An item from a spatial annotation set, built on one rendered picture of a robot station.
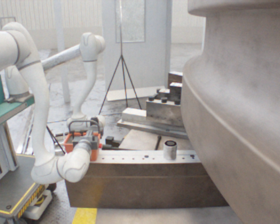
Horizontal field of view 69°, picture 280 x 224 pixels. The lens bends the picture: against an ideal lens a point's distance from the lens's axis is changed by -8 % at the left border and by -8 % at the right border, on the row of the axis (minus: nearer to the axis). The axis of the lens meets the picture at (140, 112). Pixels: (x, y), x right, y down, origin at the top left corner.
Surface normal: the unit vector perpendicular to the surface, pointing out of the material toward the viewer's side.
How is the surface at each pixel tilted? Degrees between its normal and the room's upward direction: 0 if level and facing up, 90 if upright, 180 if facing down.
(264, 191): 90
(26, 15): 90
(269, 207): 90
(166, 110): 90
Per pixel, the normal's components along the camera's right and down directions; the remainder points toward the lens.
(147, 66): 0.32, 0.36
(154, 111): -0.38, 0.36
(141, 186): 0.00, 0.39
